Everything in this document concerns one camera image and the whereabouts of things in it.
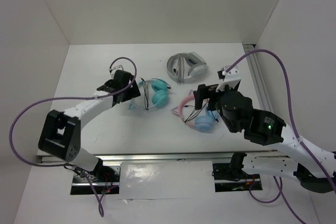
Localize black teal headphone cable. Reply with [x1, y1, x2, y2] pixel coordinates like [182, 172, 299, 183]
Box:
[140, 78, 172, 110]

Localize teal cat-ear headphones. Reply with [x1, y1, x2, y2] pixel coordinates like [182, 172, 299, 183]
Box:
[129, 78, 171, 111]

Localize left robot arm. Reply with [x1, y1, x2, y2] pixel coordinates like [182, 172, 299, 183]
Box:
[38, 69, 140, 182]

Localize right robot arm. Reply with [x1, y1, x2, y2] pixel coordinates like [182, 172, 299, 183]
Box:
[193, 84, 335, 194]

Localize pink blue cat-ear headphones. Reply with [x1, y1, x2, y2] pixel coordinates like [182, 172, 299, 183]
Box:
[171, 90, 219, 132]

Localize grey white headphones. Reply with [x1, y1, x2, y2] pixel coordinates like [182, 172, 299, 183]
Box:
[166, 52, 208, 84]

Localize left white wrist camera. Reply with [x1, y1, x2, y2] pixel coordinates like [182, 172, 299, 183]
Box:
[109, 65, 124, 78]

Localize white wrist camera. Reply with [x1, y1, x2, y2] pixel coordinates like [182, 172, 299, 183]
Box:
[216, 66, 241, 92]
[109, 65, 124, 78]

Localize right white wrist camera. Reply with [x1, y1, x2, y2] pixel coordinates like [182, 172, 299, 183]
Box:
[216, 66, 241, 92]

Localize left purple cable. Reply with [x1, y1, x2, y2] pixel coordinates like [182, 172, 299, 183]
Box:
[9, 56, 138, 167]

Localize purple cable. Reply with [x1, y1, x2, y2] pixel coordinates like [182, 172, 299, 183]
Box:
[9, 56, 138, 167]
[227, 48, 336, 180]

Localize black pink headphone cable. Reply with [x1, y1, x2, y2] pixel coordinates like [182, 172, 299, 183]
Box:
[183, 103, 220, 125]

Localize aluminium side rail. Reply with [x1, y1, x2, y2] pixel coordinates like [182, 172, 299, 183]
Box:
[243, 44, 280, 154]

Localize aluminium front rail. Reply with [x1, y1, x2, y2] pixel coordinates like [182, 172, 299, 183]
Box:
[40, 151, 289, 164]

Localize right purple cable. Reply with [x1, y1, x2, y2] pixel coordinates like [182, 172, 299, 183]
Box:
[227, 48, 336, 180]

